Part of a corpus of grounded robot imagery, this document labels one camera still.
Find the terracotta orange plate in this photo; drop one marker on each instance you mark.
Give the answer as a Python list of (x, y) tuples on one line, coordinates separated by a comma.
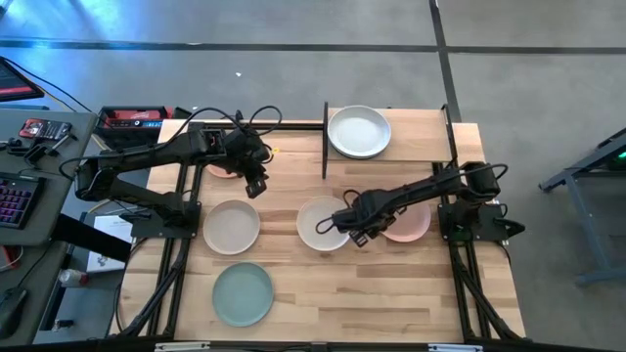
[(220, 172)]

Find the silver metal bracket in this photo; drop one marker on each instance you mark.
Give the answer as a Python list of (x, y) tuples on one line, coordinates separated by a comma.
[(456, 348), (182, 346)]

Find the small black gadget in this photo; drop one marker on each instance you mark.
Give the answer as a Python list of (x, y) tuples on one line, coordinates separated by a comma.
[(11, 145)]

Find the black monitor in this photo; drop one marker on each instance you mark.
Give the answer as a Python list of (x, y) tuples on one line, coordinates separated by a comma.
[(14, 83)]

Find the black desk clamp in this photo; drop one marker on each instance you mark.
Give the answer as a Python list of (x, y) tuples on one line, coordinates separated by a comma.
[(36, 154)]

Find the pale grey plate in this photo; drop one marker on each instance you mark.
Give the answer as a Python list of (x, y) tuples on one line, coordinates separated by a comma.
[(359, 131)]

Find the teal plate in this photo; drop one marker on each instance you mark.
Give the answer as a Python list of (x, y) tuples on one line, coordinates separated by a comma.
[(242, 294)]

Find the grey side desk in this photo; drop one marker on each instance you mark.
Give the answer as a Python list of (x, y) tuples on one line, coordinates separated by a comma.
[(80, 127)]

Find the blue-grey metal stand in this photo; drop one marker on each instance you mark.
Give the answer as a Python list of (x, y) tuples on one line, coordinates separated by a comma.
[(587, 225)]

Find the small black adapter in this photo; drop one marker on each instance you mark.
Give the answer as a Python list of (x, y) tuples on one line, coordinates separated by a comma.
[(61, 323)]

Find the small black box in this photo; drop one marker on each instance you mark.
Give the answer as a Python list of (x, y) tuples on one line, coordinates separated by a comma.
[(182, 113)]

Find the white paper booklet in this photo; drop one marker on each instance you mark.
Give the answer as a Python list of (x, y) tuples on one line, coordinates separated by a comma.
[(110, 227)]

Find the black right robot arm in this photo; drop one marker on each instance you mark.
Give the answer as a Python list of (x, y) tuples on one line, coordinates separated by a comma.
[(430, 188)]

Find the black crossbeam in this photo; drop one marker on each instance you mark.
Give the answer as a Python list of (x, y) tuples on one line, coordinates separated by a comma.
[(313, 348)]

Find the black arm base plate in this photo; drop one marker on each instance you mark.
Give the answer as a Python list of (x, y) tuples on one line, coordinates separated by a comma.
[(151, 229), (444, 222)]

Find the white plate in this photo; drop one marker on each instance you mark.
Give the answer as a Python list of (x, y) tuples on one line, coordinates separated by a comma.
[(313, 220)]

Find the red and black handheld device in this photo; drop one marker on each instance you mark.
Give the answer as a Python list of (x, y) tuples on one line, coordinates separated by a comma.
[(44, 129)]

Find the clear bottle with red cap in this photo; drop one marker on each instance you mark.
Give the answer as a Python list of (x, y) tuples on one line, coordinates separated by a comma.
[(73, 278)]

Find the beige plate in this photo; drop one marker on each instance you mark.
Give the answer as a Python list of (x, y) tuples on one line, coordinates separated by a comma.
[(231, 227)]

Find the wooden shelf with black sides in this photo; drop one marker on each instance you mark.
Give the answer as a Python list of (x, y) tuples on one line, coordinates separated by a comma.
[(420, 137)]

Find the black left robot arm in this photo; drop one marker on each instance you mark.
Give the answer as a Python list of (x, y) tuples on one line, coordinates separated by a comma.
[(142, 196)]

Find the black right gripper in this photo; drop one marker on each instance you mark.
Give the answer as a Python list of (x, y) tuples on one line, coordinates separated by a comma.
[(364, 212)]

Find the black slanted beam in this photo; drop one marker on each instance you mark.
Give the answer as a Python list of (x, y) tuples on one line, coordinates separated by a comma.
[(93, 239)]

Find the pink plate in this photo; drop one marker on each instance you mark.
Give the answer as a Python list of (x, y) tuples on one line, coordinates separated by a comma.
[(413, 227)]

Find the red and black toolbox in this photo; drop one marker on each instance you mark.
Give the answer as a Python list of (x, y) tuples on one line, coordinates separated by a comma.
[(132, 117)]

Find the black backlit keyboard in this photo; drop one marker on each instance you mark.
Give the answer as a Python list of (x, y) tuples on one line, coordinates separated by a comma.
[(19, 200)]

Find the black aluminium table frame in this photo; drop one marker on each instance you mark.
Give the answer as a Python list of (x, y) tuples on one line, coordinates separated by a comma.
[(303, 126)]

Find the black device with green light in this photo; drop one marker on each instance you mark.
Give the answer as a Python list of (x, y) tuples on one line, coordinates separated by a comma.
[(618, 163)]

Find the black computer mouse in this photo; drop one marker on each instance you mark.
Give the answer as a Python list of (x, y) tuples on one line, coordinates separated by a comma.
[(11, 313)]

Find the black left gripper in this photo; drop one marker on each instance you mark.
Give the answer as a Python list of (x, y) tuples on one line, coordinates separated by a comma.
[(247, 154)]

